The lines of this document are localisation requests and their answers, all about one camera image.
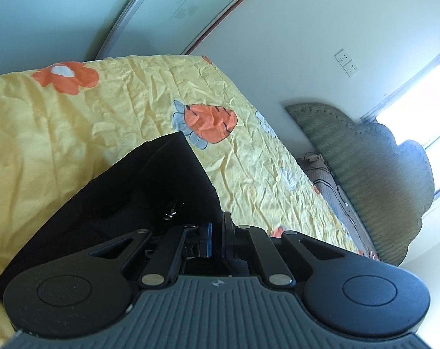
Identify striped pillow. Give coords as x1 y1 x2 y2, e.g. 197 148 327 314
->
297 154 379 261

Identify yellow floral bed quilt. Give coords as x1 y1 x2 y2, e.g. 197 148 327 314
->
0 56 384 348

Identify white wardrobe sliding door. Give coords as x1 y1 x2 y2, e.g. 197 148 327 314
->
96 0 242 59

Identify window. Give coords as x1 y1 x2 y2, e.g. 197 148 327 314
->
361 54 440 197

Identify white wall socket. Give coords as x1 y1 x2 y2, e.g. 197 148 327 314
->
334 49 352 67
344 61 359 77

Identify green padded headboard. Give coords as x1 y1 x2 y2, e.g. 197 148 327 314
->
286 102 434 266

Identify black pants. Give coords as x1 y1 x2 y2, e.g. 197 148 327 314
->
0 132 222 299

